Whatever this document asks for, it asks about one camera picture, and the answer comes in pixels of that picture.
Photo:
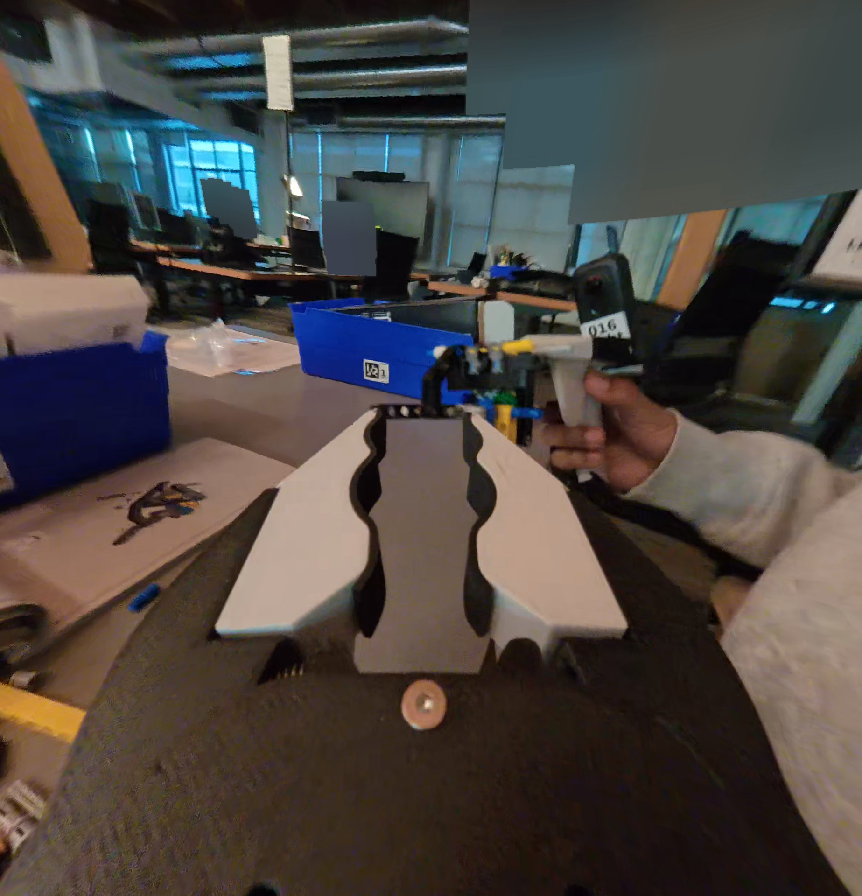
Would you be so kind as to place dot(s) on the white cardboard box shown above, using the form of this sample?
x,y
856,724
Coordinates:
x,y
60,308

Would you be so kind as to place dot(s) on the blue lego pin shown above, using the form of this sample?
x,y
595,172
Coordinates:
x,y
144,597

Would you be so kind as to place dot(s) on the person's right forearm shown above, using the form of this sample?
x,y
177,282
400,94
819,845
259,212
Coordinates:
x,y
739,490

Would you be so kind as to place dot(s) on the clear plastic bag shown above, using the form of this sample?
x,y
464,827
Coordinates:
x,y
221,346

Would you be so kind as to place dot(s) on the black office chair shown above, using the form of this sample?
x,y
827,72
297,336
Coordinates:
x,y
739,315

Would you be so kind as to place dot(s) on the person's grey hoodie torso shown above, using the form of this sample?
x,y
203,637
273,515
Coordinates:
x,y
816,700

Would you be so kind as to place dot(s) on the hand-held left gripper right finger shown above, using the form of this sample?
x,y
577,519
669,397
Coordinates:
x,y
543,553

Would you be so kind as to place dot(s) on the yellow strip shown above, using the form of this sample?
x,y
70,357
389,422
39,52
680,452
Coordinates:
x,y
32,708

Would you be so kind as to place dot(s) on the blue plastic bin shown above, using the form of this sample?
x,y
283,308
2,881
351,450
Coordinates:
x,y
361,346
74,413

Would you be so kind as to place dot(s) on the lego instruction booklet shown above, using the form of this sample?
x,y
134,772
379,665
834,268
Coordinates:
x,y
88,560

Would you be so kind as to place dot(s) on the black framed white sign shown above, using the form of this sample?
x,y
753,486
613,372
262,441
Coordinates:
x,y
851,238

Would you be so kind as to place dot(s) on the dark computer monitor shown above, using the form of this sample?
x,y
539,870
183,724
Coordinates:
x,y
403,203

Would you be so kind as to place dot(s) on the wooden office desk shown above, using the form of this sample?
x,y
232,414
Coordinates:
x,y
501,295
214,269

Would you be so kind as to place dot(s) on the lego technic model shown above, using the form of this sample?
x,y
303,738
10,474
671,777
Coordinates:
x,y
487,374

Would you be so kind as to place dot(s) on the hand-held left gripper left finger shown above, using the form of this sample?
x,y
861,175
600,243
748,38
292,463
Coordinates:
x,y
298,546

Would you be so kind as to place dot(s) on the person's right hand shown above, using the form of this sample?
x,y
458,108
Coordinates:
x,y
627,434

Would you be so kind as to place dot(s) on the pile of loose lego parts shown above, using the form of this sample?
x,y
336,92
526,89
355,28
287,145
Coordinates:
x,y
11,812

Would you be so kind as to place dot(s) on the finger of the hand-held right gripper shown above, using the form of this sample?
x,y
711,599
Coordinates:
x,y
553,344

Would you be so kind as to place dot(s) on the small blue bin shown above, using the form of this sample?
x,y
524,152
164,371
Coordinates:
x,y
509,271

